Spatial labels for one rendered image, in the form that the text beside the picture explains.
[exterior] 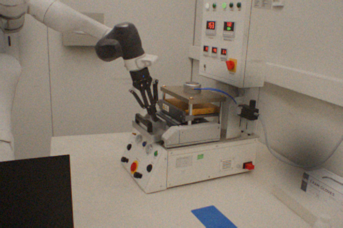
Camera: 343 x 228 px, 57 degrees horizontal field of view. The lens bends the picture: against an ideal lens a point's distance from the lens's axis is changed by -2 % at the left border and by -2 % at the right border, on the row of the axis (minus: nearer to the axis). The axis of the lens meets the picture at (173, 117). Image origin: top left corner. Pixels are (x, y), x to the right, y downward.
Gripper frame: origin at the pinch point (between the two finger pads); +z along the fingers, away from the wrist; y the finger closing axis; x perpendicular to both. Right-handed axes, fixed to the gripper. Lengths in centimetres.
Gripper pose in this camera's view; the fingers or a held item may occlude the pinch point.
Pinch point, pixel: (153, 113)
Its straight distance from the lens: 136.7
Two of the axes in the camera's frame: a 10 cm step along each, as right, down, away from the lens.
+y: -8.6, 4.1, -3.2
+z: 2.6, 8.7, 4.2
